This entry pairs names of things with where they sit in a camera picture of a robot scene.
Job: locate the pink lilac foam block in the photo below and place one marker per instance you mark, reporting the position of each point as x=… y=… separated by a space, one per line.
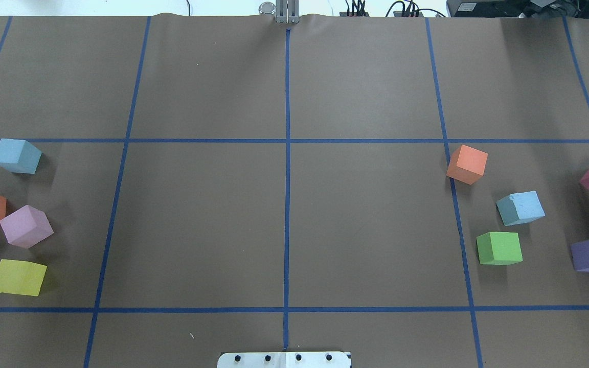
x=26 y=227

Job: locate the light blue foam block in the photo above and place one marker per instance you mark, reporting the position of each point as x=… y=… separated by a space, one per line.
x=19 y=156
x=520 y=208

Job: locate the green foam block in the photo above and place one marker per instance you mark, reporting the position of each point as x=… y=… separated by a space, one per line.
x=499 y=248

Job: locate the metal camera stand post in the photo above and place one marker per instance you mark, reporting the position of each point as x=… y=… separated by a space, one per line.
x=287 y=11

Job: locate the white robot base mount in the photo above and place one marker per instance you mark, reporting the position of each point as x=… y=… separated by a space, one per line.
x=286 y=359

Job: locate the black monitor base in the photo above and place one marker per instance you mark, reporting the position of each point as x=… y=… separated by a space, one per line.
x=518 y=9

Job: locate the yellow foam block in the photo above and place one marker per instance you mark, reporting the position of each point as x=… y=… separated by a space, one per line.
x=21 y=277

